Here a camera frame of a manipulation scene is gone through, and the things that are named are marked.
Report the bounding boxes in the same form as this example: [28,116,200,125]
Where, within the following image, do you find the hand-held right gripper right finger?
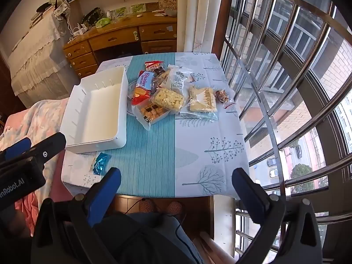
[231,168,322,264]

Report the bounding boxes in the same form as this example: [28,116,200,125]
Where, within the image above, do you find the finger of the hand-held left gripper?
[16,132,67,162]
[0,137,32,161]

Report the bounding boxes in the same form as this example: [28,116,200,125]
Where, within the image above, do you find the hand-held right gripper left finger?
[30,167,122,264]

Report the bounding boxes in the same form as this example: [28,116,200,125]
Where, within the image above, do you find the blue candy wrapper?
[92,152,110,175]

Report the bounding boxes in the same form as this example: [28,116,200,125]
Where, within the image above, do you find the white plastic storage bin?
[60,66,128,154]

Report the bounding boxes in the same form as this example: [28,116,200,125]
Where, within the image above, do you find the clear packet of orange cubes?
[132,99,169,130]

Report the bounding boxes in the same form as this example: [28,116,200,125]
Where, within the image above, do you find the red-ended nut bar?
[214,89,237,109]
[144,61,167,73]

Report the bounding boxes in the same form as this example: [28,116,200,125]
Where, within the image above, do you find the beige cracker packet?
[180,85,218,121]

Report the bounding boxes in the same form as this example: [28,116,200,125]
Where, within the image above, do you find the red and blue cookie packet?
[130,71,154,105]

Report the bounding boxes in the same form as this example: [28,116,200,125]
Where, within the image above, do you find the clear packet of yellow crackers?
[151,87,185,114]

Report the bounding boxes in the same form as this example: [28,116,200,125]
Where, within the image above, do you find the dark brown snack packet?
[151,70,167,91]

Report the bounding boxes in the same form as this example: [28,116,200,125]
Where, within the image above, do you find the white snack packet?
[164,65,194,91]

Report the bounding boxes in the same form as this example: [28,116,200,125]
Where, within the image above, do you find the pink floral blanket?
[0,97,69,237]

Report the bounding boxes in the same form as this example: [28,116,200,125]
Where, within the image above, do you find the row of parked cars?
[267,143,303,179]

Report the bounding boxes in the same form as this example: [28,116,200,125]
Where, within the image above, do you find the checkered slipper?
[166,201,183,216]
[139,199,154,213]

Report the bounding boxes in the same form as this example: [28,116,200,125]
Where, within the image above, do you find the wooden poles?
[192,231,240,264]

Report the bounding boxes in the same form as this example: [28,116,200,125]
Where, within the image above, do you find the person's trousered legs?
[93,212,204,264]

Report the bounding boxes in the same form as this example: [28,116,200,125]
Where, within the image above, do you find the tree print tablecloth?
[61,52,252,198]

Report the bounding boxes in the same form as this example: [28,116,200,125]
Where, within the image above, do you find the metal window grille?
[214,0,352,264]

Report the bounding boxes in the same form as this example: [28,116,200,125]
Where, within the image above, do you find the white lace cover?
[7,11,70,108]

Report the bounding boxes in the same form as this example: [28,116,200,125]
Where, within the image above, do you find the white power strip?
[69,23,87,40]

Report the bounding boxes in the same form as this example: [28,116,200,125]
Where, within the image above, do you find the wooden desk with drawers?
[63,12,178,79]

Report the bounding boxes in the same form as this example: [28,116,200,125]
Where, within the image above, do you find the black patterned bag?
[81,7,103,28]

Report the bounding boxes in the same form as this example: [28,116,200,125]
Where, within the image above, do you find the white printed box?
[158,0,178,11]

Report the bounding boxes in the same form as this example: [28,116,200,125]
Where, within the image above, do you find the cream curtain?
[176,0,234,53]

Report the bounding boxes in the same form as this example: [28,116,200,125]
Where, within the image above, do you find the dark window frame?
[212,0,352,264]

